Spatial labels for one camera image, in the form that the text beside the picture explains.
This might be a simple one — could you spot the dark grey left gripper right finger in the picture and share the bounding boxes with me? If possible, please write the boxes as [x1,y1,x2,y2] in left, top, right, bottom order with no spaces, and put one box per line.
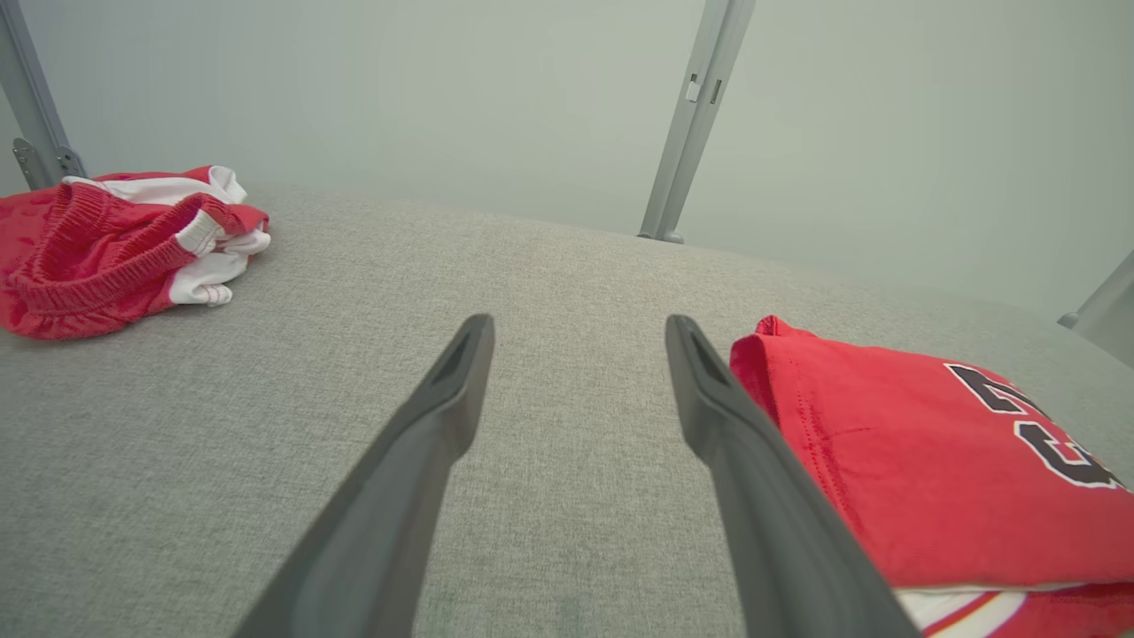
[664,314,924,638]

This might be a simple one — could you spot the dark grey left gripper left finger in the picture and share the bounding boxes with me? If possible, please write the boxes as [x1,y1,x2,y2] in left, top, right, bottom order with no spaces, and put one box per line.
[230,312,496,638]

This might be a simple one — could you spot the red basketball jersey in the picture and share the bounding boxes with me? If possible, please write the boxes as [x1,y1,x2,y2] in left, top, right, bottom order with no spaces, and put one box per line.
[728,315,1134,638]

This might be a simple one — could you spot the red shorts with white stripe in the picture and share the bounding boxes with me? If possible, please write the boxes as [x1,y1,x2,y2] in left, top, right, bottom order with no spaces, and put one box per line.
[0,165,272,341]

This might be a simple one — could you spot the grey metal side post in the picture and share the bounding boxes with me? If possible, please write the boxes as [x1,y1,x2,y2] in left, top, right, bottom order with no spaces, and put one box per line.
[1057,251,1134,366]
[0,0,87,192]

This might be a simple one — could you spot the grey metal partition post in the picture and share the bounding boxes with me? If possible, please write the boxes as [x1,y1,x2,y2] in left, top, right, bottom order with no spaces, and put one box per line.
[637,0,759,245]

